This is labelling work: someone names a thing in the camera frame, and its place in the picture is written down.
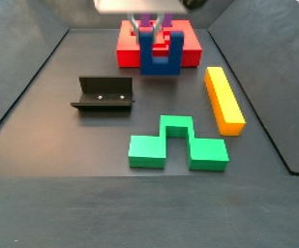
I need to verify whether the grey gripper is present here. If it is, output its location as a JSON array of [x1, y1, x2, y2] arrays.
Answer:
[[93, 0, 187, 44]]

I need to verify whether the blue U-shaped block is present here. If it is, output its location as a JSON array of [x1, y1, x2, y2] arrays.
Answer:
[[137, 26, 185, 77]]

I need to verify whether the purple block in board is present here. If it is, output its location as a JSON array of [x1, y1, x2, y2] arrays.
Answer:
[[140, 14, 172, 27]]

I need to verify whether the red board base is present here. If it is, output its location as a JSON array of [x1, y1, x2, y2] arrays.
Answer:
[[115, 19, 201, 68]]

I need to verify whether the yellow long block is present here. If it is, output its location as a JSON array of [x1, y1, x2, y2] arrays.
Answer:
[[204, 67, 245, 137]]

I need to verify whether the green zigzag block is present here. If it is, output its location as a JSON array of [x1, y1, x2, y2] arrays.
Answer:
[[128, 115, 229, 171]]

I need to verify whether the black angle bracket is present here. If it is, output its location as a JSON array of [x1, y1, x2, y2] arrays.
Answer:
[[69, 77, 133, 109]]

